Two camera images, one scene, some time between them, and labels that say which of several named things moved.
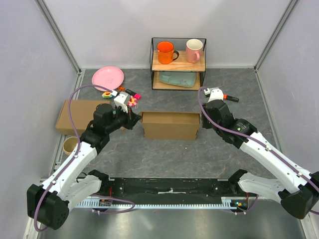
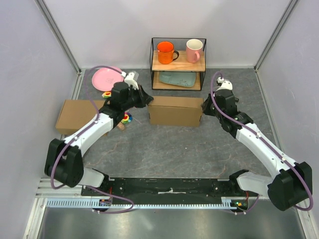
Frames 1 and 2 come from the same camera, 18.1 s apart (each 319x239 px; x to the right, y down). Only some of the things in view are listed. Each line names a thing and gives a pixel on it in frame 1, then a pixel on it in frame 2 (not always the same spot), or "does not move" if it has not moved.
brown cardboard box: [170, 125] -> [175, 111]
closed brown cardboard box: [82, 112] does not move
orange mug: [165, 50] does not move
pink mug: [193, 47] does not move
